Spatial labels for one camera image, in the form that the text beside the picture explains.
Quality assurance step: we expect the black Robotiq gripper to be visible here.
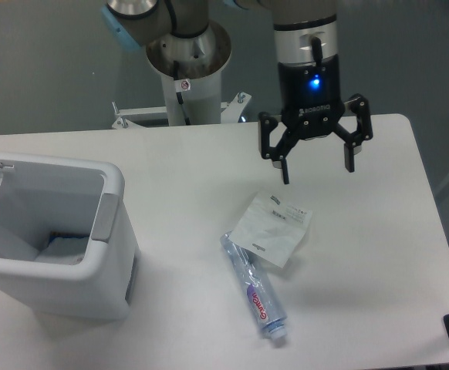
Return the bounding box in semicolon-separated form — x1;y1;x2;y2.
257;49;374;185

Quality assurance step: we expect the white plastic pouch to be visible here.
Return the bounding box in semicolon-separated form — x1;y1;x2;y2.
229;191;312;268

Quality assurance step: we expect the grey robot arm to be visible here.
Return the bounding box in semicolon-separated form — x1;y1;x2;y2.
102;1;373;177

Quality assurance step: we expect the white plastic trash can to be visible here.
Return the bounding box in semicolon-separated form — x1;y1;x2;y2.
0;153;140;320

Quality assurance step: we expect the clear plastic water bottle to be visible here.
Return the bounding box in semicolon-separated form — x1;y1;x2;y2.
220;233;287;345

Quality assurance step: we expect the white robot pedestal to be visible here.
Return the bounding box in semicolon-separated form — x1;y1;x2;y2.
112;20;252;129

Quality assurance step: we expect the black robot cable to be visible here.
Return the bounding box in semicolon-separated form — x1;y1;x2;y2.
172;60;191;126

